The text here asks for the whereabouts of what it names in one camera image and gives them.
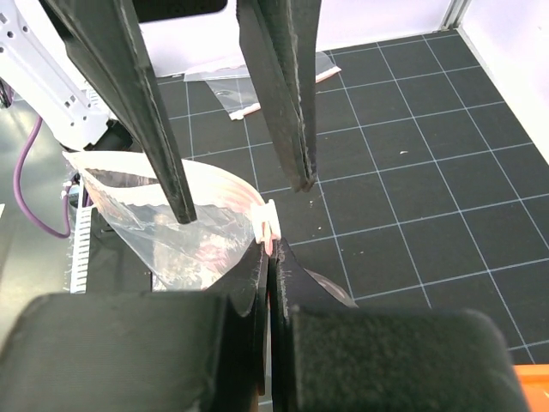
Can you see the orange plastic basket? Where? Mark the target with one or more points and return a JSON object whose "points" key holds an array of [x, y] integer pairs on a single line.
{"points": [[534, 380]]}

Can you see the pink zip top bag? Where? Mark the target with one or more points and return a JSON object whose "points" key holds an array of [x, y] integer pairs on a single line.
{"points": [[230, 215]]}

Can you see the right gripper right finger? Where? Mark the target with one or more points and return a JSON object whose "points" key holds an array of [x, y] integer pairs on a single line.
{"points": [[327, 356]]}

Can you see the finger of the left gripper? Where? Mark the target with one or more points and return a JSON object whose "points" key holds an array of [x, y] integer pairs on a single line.
{"points": [[104, 41], [278, 40]]}

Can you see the white slotted cable duct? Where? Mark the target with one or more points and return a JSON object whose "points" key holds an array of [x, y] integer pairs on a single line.
{"points": [[81, 245]]}

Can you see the black grid mat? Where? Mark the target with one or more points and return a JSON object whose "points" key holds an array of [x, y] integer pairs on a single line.
{"points": [[430, 192]]}

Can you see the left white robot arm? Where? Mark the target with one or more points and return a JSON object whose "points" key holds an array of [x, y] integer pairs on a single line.
{"points": [[38, 78]]}

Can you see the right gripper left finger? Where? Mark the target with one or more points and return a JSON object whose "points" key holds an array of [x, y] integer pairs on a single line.
{"points": [[142, 351]]}

